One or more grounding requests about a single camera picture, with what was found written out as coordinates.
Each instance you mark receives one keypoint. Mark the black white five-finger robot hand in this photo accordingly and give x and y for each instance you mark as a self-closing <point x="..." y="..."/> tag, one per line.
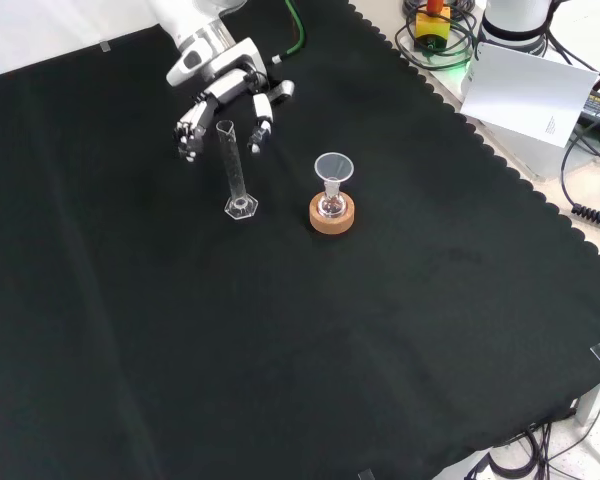
<point x="230" y="82"/>

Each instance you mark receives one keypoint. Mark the clear glass graduated cylinder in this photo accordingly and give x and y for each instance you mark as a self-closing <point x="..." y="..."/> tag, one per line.
<point x="236" y="175"/>

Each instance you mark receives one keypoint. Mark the clear plastic funnel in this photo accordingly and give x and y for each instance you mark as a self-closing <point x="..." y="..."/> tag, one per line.
<point x="334" y="167"/>

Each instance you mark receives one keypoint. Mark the round-bottom glass flask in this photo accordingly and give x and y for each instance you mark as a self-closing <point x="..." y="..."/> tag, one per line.
<point x="331" y="206"/>

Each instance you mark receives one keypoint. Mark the yellow stop button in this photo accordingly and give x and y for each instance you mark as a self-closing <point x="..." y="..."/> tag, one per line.
<point x="432" y="27"/>

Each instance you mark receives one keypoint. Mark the black cloth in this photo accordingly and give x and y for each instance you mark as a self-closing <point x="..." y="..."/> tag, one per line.
<point x="280" y="325"/>

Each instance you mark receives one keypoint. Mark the white cylindrical device base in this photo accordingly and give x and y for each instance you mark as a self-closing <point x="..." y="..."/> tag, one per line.
<point x="515" y="15"/>

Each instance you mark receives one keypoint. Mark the pale board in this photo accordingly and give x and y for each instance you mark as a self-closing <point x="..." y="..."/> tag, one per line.
<point x="525" y="90"/>

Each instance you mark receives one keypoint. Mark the white box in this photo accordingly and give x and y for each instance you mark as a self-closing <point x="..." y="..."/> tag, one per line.
<point x="530" y="155"/>

